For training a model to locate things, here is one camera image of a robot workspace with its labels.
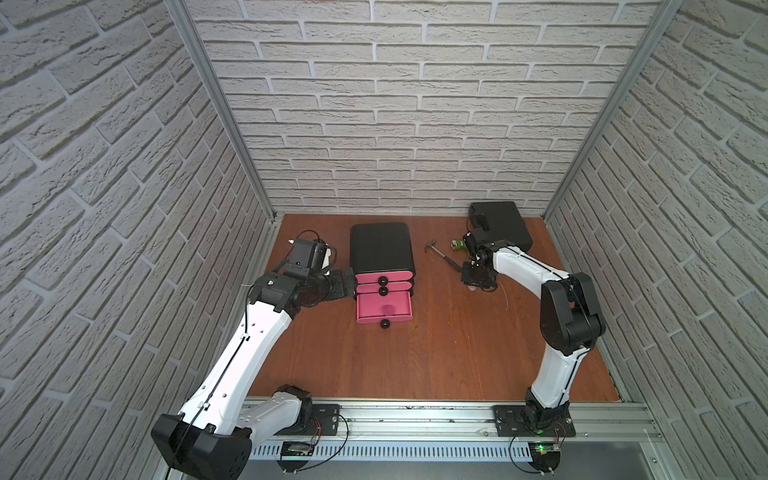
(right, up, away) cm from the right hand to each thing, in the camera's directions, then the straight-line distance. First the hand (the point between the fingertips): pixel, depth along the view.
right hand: (475, 280), depth 96 cm
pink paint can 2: (-1, -2, -2) cm, 3 cm away
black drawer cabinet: (-31, +11, -7) cm, 33 cm away
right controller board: (+10, -40, -26) cm, 48 cm away
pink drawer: (-30, +2, -13) cm, 33 cm away
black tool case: (+17, +21, +18) cm, 33 cm away
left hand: (-39, +3, -22) cm, 45 cm away
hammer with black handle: (-13, +12, +13) cm, 22 cm away
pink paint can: (-28, -8, -7) cm, 30 cm away
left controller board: (-51, -40, -26) cm, 69 cm away
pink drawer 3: (-35, -8, -7) cm, 36 cm away
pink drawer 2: (-30, -2, -9) cm, 31 cm away
